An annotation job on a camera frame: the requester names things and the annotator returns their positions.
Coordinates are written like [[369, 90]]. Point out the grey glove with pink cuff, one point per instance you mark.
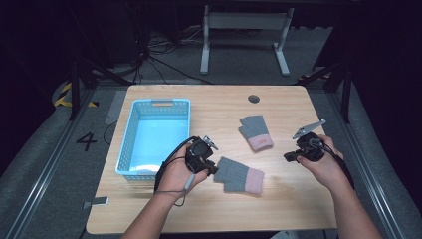
[[256, 131], [237, 174]]

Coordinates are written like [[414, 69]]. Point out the yellow black hazard tape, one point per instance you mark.
[[63, 96]]

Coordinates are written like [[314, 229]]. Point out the person's right hand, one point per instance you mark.
[[326, 167]]

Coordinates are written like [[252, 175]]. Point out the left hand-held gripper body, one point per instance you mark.
[[199, 154]]

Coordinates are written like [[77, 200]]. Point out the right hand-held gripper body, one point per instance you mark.
[[311, 147]]

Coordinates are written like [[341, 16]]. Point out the light blue plastic basket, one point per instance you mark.
[[156, 132]]

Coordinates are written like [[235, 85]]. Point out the person's left hand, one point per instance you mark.
[[175, 174]]

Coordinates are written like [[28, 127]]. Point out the black metal stand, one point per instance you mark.
[[75, 89], [346, 89]]

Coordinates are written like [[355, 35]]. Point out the aluminium floor rail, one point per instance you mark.
[[365, 166], [49, 166]]

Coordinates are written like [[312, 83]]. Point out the white metal desk frame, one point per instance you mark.
[[245, 20]]

